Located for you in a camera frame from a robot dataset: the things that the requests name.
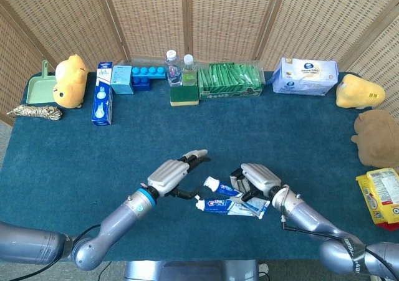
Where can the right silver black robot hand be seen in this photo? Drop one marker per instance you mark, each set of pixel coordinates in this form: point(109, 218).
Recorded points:
point(262, 176)

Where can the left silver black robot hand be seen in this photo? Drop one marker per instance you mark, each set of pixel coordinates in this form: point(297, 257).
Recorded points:
point(166, 175)

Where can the toothpaste tube small logo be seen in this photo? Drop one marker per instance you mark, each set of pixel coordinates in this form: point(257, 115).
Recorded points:
point(224, 188)

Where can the Crest toothpaste tube large logo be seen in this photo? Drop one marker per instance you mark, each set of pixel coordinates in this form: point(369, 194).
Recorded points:
point(218, 205)

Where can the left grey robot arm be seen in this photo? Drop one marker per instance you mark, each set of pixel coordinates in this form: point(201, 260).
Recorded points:
point(115, 225)

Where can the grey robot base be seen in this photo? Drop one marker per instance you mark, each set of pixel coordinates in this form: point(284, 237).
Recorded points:
point(187, 271)

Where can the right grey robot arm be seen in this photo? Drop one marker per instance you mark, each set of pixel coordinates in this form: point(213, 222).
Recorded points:
point(305, 215)

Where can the long blue toothpaste box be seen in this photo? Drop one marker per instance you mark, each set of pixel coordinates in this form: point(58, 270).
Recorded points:
point(102, 100)

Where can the blue table carpet mat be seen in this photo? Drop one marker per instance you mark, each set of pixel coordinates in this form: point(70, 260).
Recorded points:
point(93, 153)

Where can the green yellow sponge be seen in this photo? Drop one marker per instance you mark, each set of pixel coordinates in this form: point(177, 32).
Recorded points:
point(184, 94)

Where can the white power plug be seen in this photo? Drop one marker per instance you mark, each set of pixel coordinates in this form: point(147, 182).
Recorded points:
point(263, 268)

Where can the green tea sachet box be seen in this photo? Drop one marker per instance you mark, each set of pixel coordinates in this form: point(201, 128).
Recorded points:
point(230, 78)

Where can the clear bottle pink label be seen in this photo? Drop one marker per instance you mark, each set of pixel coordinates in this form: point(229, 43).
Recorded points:
point(173, 72)

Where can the blue toy building block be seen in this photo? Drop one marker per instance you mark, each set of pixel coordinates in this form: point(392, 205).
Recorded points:
point(146, 73)

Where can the green drink bottle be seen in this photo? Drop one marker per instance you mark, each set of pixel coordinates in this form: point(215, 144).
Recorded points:
point(189, 73)

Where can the small light blue box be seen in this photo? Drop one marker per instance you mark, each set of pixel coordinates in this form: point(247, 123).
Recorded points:
point(122, 78)

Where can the white blue tissue pack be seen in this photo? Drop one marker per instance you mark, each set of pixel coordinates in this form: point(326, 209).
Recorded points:
point(304, 77)

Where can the yellow snack bag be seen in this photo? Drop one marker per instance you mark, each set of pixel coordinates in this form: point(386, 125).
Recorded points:
point(381, 197)

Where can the brown plush toy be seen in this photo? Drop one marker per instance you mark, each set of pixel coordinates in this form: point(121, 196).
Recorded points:
point(378, 137)

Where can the yellow plush toy with tag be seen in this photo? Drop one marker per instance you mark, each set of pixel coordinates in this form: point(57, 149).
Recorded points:
point(358, 92)

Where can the yellow chick plush toy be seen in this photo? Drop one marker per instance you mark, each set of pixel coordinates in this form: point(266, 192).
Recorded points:
point(70, 84)

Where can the green plastic dustpan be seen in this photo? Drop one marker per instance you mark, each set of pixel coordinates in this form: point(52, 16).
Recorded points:
point(39, 89)

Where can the woven bamboo folding screen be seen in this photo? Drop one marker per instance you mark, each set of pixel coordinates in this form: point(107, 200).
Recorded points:
point(218, 13)

